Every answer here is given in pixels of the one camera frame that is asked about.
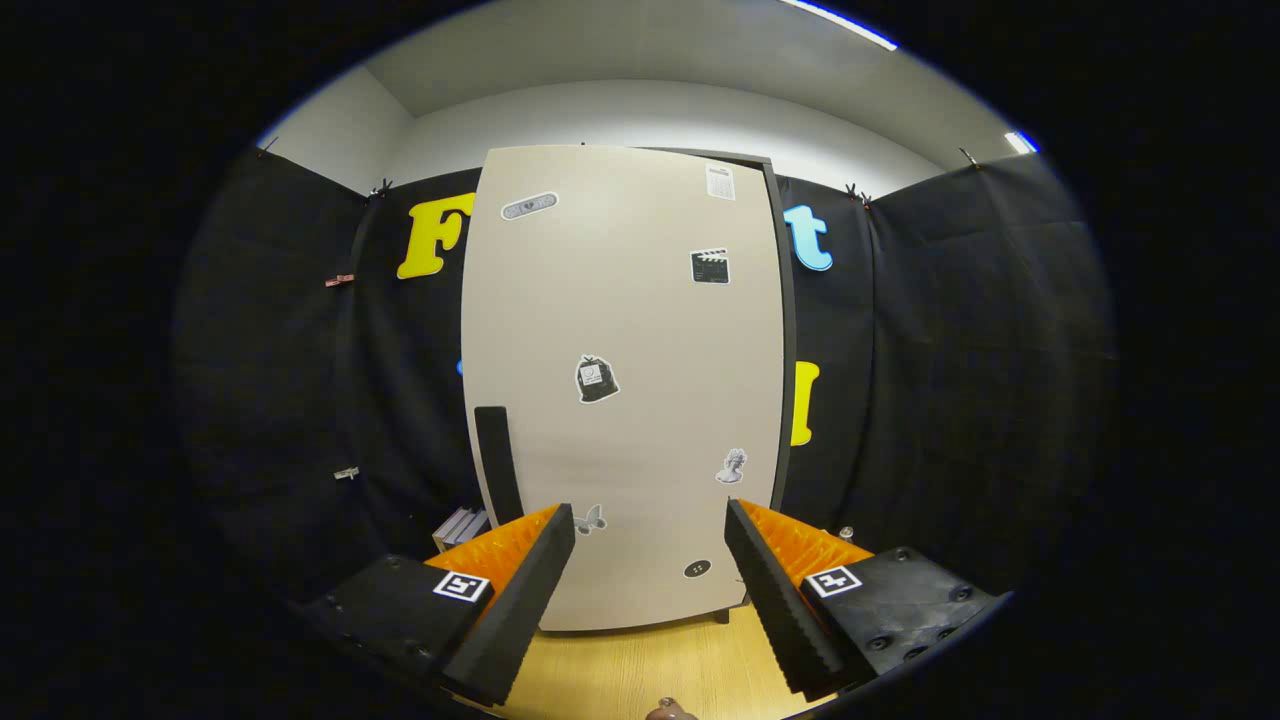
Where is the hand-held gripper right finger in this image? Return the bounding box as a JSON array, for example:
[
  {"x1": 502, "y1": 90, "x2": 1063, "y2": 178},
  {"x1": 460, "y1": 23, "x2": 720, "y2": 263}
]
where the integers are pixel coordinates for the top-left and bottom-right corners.
[{"x1": 724, "y1": 498, "x2": 1007, "y2": 701}]

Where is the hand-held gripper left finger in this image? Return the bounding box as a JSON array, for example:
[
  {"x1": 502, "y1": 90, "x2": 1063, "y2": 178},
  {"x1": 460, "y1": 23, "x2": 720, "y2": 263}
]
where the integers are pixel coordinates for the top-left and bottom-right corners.
[{"x1": 290, "y1": 503, "x2": 578, "y2": 709}]

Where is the black door handle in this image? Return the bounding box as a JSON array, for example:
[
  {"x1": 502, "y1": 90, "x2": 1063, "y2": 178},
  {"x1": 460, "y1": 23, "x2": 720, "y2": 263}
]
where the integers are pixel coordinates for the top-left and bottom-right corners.
[{"x1": 473, "y1": 405, "x2": 525, "y2": 526}]

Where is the grey shoe cabinet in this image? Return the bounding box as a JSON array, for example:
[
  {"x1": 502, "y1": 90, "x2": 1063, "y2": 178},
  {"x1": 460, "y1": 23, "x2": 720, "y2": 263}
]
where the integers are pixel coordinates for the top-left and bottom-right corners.
[{"x1": 640, "y1": 148, "x2": 799, "y2": 626}]

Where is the long ceiling light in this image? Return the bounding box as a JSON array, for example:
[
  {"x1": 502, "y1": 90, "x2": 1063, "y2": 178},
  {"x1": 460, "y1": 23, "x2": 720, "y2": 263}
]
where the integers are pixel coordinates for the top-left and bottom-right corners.
[{"x1": 780, "y1": 0, "x2": 899, "y2": 51}]

